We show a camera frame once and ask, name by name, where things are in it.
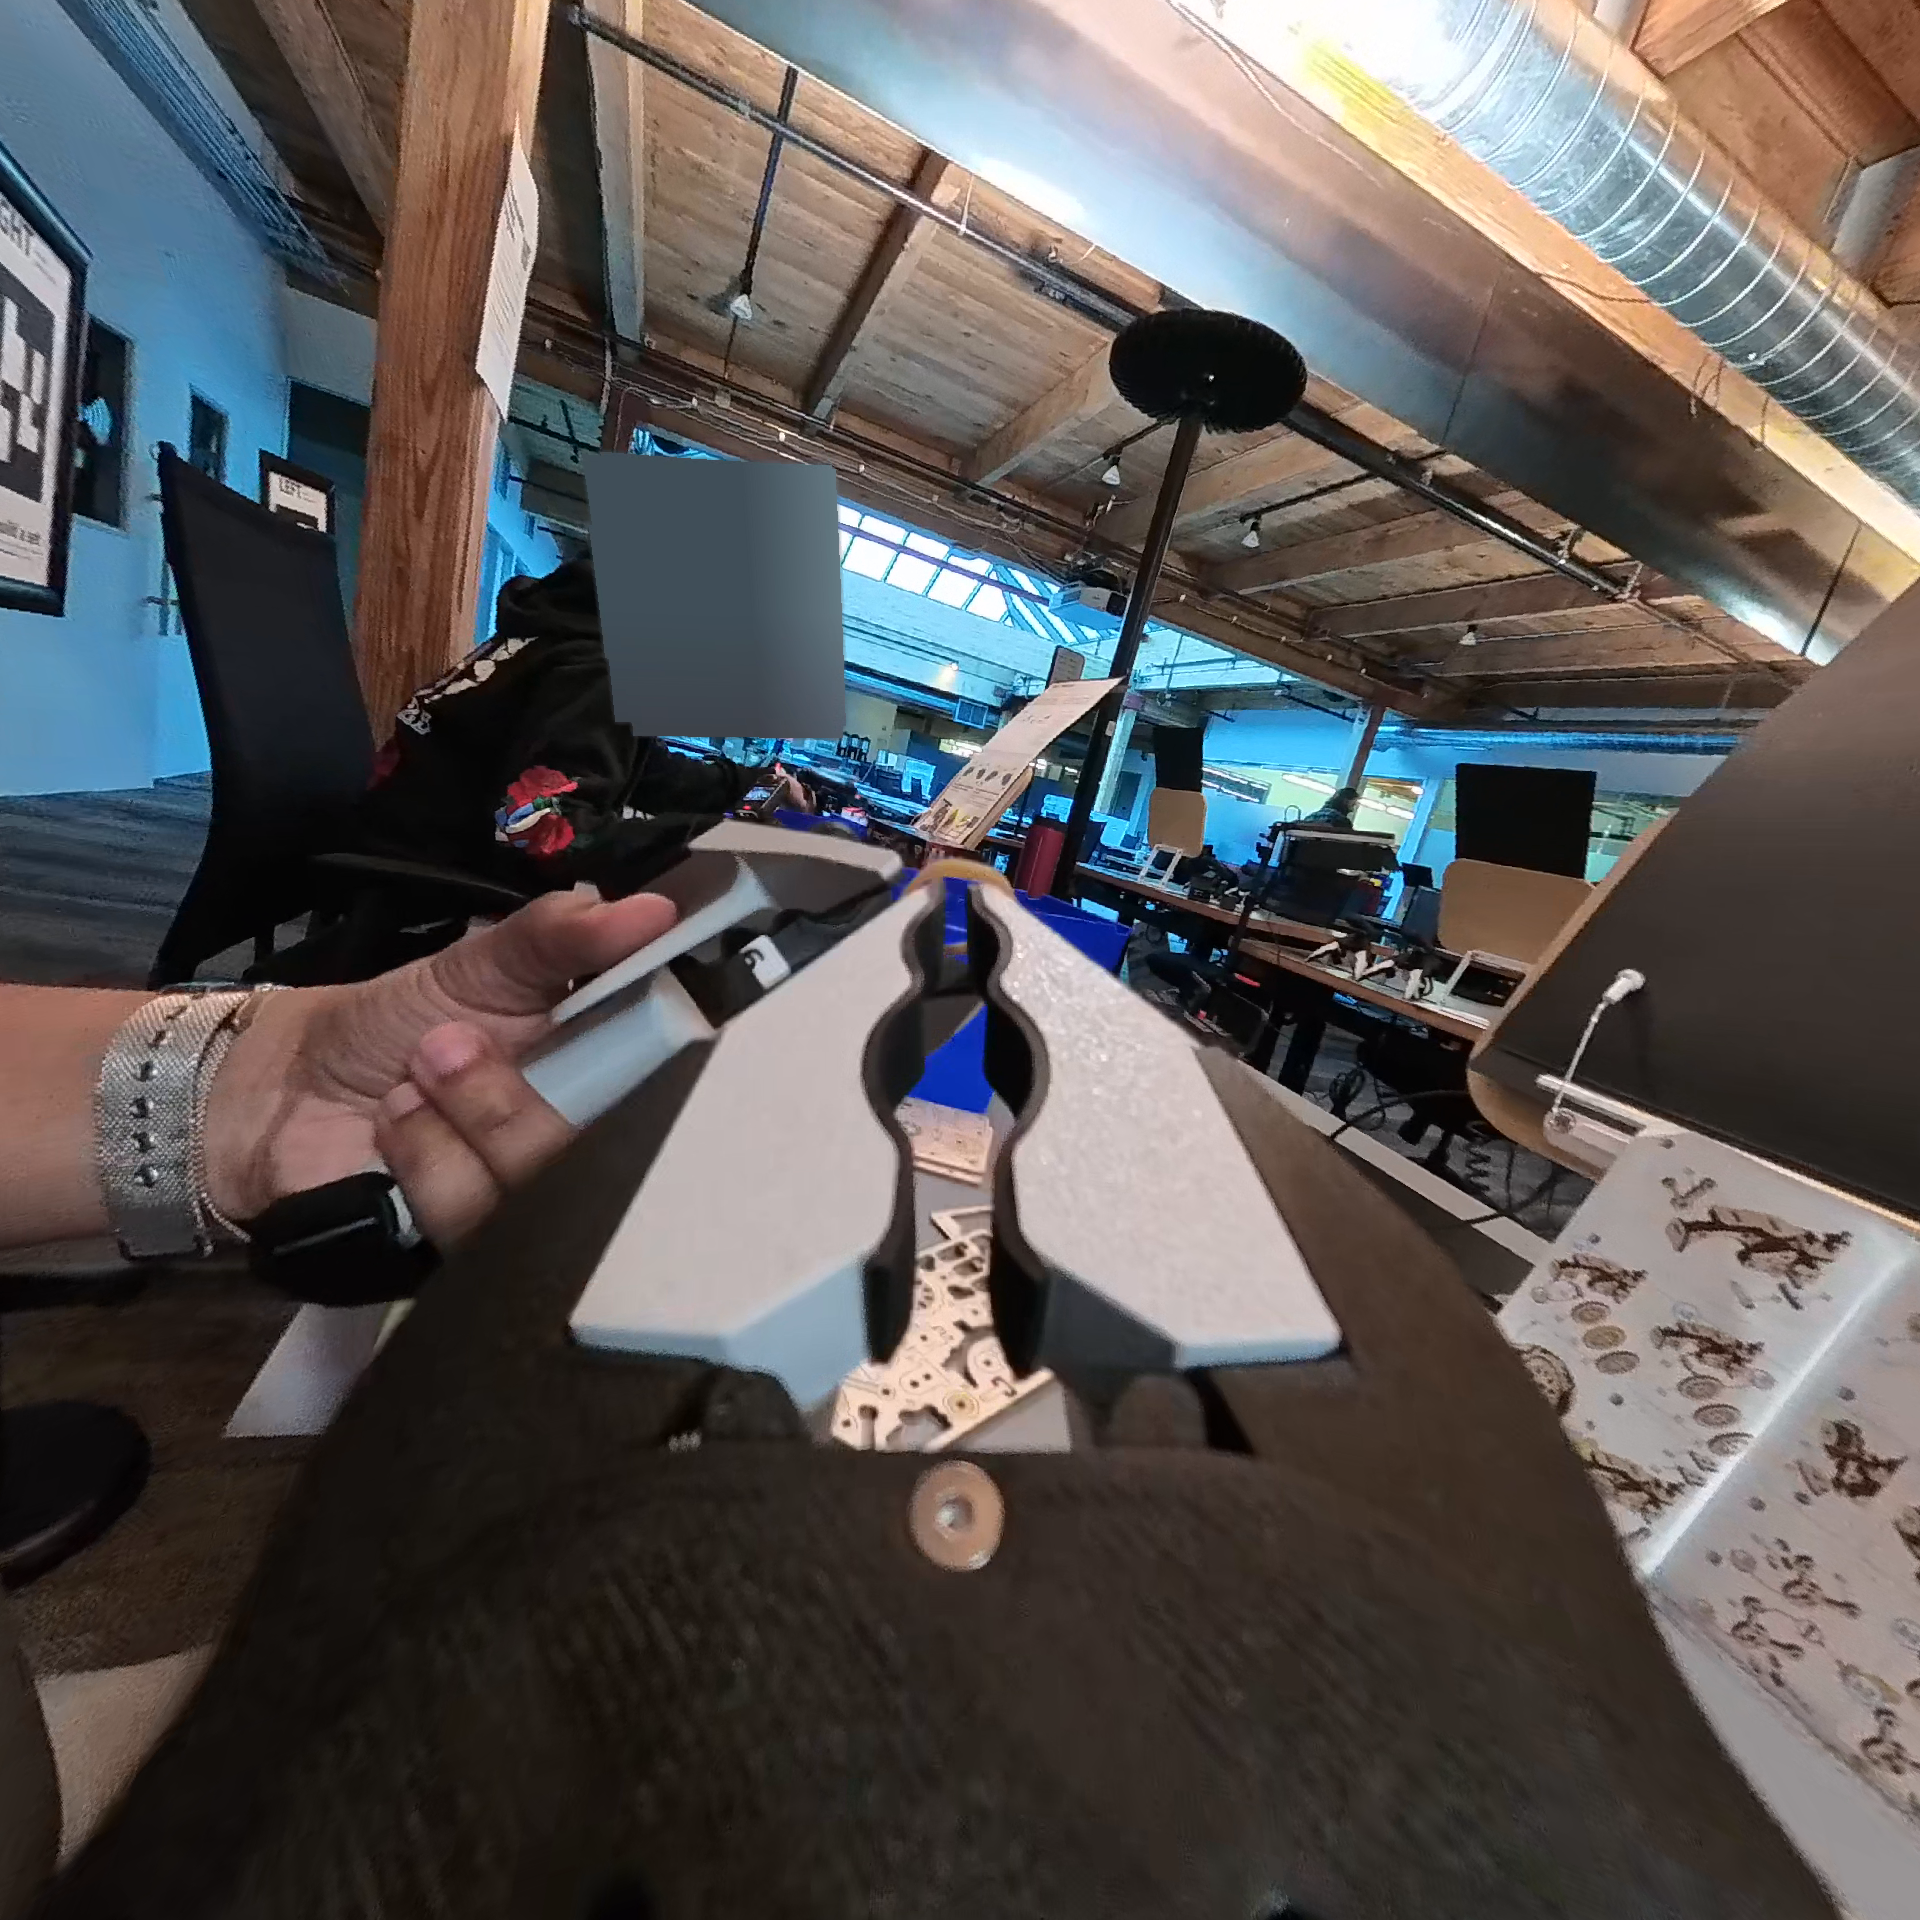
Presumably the silver wrist bracelet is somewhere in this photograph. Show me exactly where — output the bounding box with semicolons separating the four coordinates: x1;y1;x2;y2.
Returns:
94;982;295;1262

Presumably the black round base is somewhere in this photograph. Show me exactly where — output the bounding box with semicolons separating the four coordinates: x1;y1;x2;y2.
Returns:
0;1403;152;1591

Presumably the wooden beam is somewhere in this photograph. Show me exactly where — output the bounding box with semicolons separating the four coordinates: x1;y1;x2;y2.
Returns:
352;0;553;738

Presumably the wooden gear parts sheet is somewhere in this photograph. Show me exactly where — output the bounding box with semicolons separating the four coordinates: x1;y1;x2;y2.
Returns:
828;1200;1060;1454

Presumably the wooden display board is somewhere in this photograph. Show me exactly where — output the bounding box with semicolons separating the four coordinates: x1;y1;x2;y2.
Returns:
912;675;1129;847

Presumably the black floor lamp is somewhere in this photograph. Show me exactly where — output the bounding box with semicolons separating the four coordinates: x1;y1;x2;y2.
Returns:
1050;306;1310;902

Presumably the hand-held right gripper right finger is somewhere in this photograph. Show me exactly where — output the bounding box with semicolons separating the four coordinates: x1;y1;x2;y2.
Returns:
969;885;1344;1380

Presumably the white cable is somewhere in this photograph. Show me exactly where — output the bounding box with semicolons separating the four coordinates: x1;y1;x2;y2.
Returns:
1543;969;1648;1138

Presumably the silver ventilation duct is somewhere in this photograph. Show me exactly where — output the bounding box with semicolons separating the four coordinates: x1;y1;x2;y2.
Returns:
1395;0;1920;504

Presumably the black display panel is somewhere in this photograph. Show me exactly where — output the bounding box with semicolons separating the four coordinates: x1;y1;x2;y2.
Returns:
1467;577;1920;1220

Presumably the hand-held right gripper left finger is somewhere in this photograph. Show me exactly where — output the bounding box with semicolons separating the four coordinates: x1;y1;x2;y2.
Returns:
570;882;948;1412

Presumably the blue plastic bin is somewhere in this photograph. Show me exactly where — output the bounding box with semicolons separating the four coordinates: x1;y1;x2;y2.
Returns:
895;871;1134;1116

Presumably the white paper notice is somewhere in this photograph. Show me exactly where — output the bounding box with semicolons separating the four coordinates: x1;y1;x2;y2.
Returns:
474;126;542;423

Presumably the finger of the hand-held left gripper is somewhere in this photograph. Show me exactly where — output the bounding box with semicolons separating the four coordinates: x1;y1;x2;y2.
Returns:
516;982;722;1131
548;819;906;1030

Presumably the person's left hand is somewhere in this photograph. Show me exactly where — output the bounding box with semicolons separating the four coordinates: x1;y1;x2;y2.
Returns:
203;885;681;1254

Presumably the black office chair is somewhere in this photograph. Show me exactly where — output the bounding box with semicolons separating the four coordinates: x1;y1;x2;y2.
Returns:
151;443;529;988

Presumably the folded instruction booklet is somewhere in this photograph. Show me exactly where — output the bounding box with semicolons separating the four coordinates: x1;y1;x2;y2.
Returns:
1496;1132;1920;1831

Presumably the stack of wooden parts sheets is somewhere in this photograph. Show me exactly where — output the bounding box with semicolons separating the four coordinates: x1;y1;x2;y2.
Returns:
900;1099;996;1183

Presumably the long wooden work table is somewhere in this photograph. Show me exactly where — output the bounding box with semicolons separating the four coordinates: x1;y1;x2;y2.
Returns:
1080;854;1510;1052

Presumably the black monitor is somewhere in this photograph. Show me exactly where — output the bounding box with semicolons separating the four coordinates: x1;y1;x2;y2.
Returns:
1454;762;1599;882

